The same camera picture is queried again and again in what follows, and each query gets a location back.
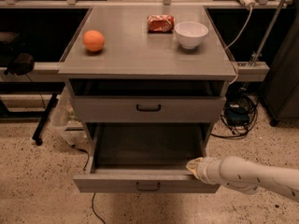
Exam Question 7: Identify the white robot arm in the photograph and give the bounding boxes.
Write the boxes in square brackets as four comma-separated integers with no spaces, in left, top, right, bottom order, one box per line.
[186,156,299,202]

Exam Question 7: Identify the grey drawer cabinet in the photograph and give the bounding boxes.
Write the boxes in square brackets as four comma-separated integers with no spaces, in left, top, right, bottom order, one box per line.
[57,4,237,142]

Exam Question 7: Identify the blue box on floor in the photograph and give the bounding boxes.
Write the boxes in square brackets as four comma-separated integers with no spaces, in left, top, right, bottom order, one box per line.
[224,107,249,126]

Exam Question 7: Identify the dark grey cabinet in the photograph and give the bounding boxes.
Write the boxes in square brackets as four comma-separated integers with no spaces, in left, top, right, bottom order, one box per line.
[261,12,299,126]

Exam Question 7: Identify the white bowl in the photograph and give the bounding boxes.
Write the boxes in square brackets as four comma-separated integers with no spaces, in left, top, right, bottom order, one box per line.
[174,21,208,49]

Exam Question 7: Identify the clear plastic bag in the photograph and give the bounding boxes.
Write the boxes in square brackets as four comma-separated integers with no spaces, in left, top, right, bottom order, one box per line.
[50,87,87,146]

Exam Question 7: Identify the crushed red soda can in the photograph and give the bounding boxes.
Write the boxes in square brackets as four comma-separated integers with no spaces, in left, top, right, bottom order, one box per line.
[147,15,175,33]

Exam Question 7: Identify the black chair leg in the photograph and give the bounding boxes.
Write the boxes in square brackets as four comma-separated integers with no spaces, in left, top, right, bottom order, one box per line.
[32,93,58,146]

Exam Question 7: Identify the orange fruit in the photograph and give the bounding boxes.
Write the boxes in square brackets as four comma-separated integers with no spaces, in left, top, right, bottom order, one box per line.
[83,30,105,52]

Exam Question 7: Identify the metal diagonal rod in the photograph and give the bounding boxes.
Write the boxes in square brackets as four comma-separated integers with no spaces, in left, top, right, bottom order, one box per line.
[249,0,286,66]

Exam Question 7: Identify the dark round chair part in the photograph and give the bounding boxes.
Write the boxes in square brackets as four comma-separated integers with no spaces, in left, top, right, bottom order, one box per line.
[4,53,35,76]

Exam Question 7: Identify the black cable bundle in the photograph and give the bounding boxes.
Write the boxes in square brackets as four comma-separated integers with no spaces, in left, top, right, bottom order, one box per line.
[211,91,260,139]

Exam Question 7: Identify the black floor cable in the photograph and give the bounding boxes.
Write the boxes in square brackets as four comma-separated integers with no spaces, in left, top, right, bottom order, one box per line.
[72,144,107,224]

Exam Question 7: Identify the white power plug cable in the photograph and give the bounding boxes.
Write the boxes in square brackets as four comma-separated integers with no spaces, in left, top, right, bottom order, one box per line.
[223,0,260,86]

